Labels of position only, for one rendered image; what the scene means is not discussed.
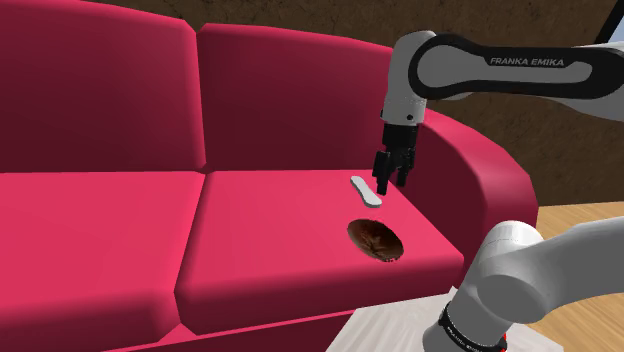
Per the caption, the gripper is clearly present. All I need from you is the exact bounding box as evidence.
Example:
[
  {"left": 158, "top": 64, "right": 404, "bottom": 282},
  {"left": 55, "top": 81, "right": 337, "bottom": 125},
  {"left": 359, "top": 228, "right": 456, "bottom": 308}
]
[{"left": 371, "top": 122, "right": 420, "bottom": 197}]

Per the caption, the white remote control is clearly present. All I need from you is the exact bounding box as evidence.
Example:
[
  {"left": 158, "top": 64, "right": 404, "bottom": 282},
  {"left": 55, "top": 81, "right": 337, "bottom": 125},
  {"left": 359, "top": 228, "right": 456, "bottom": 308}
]
[{"left": 349, "top": 175, "right": 383, "bottom": 209}]

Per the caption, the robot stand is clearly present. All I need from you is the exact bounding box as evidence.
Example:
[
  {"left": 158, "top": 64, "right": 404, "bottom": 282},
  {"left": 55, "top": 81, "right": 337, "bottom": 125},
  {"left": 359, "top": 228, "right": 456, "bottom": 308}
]
[{"left": 324, "top": 285, "right": 566, "bottom": 352}]

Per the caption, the red sofa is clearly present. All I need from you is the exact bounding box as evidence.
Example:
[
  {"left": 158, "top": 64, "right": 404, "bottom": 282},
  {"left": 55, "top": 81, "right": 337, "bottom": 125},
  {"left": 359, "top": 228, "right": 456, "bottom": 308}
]
[{"left": 0, "top": 0, "right": 540, "bottom": 352}]

